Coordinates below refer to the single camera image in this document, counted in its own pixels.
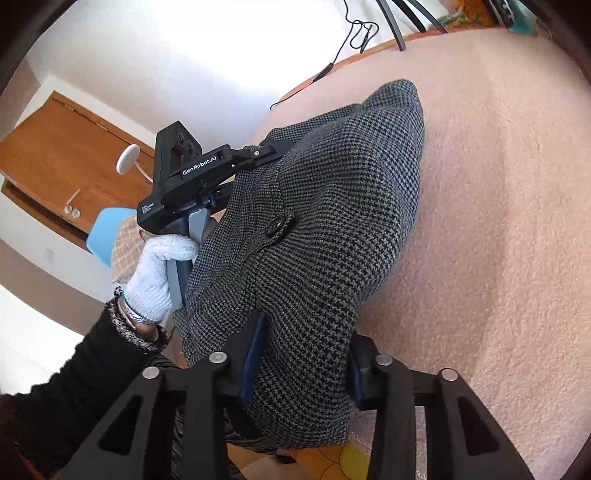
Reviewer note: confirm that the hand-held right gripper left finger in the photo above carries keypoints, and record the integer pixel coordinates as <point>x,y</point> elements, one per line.
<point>254,364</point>

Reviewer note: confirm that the white desk lamp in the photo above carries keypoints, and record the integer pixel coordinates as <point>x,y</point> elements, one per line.
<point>128,159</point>

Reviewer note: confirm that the grey houndstooth short pants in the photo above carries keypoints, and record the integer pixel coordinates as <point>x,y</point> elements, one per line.
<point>323,230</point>

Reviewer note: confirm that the folded black tripod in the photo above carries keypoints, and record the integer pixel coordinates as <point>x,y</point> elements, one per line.
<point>501,11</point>

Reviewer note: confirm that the wooden door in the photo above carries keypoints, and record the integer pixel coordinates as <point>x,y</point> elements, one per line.
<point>60,147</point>

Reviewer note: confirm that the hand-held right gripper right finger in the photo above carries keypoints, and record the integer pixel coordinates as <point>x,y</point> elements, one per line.
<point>356,378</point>

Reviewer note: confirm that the person's left forearm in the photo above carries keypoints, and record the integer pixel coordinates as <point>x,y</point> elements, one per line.
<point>83,360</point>

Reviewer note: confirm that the blue chair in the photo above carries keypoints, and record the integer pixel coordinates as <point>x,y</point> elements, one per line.
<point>104,230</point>

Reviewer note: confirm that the person's left hand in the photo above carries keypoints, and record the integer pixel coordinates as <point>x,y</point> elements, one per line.
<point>154,277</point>

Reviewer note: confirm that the orange patterned cloth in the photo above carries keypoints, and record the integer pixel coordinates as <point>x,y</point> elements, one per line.
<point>466,7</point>

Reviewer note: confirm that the beige plaid cloth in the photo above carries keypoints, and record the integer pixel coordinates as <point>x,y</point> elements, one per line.
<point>124,258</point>

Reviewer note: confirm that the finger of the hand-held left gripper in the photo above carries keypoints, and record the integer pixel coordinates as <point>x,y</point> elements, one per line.
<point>263,153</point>

